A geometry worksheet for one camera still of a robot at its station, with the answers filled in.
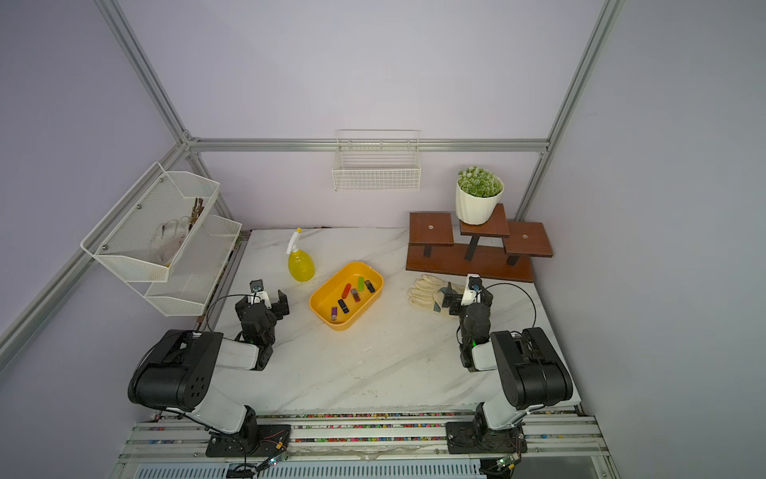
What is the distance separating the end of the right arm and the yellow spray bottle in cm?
51

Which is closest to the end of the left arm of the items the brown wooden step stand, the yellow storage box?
the yellow storage box

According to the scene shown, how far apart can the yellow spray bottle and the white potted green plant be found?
542mm

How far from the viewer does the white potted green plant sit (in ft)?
2.74

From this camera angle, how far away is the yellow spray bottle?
97 cm

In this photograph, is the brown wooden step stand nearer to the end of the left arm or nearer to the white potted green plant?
the white potted green plant

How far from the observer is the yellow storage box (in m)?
0.94

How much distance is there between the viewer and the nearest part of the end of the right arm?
0.70m

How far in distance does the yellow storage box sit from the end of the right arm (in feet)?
0.91

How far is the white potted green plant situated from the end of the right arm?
204 mm

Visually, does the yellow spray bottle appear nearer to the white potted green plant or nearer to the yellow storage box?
the yellow storage box

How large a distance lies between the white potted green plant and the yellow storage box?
0.37 m

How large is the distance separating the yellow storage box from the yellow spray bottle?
9cm

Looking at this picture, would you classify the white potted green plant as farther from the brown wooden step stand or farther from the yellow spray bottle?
the yellow spray bottle
